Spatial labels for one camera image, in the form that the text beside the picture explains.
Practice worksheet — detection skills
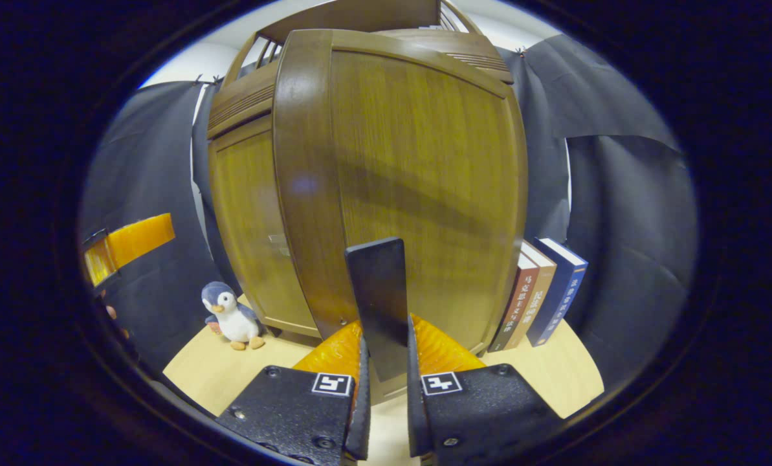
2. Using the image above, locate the brown wooden shoe cabinet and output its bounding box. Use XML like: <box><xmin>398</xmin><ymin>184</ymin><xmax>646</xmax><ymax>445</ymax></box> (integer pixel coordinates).
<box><xmin>206</xmin><ymin>0</ymin><xmax>530</xmax><ymax>405</ymax></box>

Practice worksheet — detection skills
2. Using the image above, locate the black backdrop cloth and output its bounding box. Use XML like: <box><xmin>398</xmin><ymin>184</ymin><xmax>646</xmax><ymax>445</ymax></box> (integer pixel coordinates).
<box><xmin>78</xmin><ymin>34</ymin><xmax>700</xmax><ymax>397</ymax></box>

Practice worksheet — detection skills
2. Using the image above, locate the penguin plush toy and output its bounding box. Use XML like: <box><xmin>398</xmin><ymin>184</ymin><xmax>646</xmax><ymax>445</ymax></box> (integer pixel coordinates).
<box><xmin>201</xmin><ymin>281</ymin><xmax>267</xmax><ymax>352</ymax></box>

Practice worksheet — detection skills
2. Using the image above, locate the black door handle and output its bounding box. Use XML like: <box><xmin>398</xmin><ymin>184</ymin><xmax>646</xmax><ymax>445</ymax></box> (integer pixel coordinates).
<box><xmin>345</xmin><ymin>237</ymin><xmax>410</xmax><ymax>384</ymax></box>

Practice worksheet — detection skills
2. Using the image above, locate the wooden cabinet door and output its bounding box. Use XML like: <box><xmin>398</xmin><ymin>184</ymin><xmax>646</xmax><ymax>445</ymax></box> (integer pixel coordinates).
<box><xmin>273</xmin><ymin>28</ymin><xmax>530</xmax><ymax>405</ymax></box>
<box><xmin>207</xmin><ymin>115</ymin><xmax>323</xmax><ymax>338</ymax></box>

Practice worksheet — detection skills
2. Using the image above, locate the dark red book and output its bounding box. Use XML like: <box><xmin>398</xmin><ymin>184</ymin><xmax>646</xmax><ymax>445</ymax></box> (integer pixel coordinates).
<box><xmin>487</xmin><ymin>252</ymin><xmax>541</xmax><ymax>354</ymax></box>

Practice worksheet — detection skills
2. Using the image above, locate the tan book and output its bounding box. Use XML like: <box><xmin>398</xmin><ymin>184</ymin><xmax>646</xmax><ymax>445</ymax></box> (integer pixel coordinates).
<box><xmin>503</xmin><ymin>240</ymin><xmax>558</xmax><ymax>351</ymax></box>

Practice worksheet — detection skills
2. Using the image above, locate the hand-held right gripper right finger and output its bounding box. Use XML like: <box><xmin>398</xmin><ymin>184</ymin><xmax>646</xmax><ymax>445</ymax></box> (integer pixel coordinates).
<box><xmin>406</xmin><ymin>314</ymin><xmax>564</xmax><ymax>466</ymax></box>

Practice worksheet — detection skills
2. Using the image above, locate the blue book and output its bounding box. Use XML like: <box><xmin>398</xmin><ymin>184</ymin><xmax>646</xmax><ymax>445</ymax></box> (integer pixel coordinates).
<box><xmin>526</xmin><ymin>237</ymin><xmax>589</xmax><ymax>348</ymax></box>

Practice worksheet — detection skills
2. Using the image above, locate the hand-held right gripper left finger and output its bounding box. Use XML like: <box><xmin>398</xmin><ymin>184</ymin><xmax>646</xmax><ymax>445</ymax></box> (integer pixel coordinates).
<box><xmin>216</xmin><ymin>320</ymin><xmax>371</xmax><ymax>466</ymax></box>

